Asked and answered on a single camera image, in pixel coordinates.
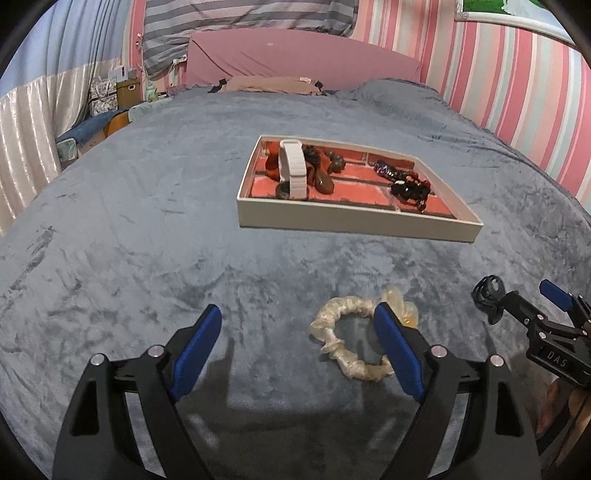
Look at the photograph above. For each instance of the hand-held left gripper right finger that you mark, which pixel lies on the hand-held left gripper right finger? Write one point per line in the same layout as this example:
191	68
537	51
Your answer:
399	355

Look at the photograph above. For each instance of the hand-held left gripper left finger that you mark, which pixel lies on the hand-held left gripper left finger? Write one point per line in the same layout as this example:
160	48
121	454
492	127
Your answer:
196	350

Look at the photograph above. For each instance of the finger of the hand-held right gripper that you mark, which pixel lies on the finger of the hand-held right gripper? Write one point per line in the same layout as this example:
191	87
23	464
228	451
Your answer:
524	308
556	293

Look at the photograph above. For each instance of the cream satin scrunchie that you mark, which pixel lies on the cream satin scrunchie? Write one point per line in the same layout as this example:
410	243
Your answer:
353	364

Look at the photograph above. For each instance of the beige tray with red lining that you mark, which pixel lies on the beige tray with red lining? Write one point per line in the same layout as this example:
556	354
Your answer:
323	214

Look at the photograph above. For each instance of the black scrunchie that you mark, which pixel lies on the black scrunchie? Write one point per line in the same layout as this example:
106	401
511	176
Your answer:
406	191

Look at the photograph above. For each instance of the brown hair clip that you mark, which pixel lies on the brown hair clip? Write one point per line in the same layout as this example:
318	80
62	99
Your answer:
323	182

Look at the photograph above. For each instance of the orange scrunchie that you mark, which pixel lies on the orange scrunchie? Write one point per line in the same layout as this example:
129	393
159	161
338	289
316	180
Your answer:
272	164

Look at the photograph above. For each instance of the grey plush blanket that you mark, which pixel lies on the grey plush blanket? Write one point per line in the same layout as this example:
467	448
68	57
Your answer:
138	221

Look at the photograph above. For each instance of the orange chair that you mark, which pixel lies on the orange chair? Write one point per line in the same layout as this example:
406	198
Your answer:
115	123

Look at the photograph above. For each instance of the pale green table cover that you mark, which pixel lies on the pale green table cover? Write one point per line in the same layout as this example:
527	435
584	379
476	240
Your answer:
150	110

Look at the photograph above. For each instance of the blue cloth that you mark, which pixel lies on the blue cloth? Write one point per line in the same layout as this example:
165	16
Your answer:
85	129

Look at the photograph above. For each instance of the green bottle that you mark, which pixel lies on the green bottle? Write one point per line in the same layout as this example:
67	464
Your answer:
151	92

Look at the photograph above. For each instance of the brown cardboard box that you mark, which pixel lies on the brown cardboard box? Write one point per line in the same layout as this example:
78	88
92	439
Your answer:
127	92

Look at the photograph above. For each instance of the patterned storage bag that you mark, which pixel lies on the patterned storage bag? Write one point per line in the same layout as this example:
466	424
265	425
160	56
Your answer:
101	97

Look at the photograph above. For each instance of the tan folded cloth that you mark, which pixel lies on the tan folded cloth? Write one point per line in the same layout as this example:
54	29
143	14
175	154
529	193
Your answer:
272	85

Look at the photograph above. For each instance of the white framed picture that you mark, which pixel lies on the white framed picture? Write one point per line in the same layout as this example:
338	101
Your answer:
508	14

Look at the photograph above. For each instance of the small white box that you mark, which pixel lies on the small white box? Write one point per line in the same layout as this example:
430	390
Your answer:
118	74

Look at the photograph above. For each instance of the pink headboard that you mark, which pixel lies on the pink headboard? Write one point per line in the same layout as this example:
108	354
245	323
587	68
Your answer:
300	60

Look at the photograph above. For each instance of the grey striped pillow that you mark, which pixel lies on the grey striped pillow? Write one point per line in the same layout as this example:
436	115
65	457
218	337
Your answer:
240	25

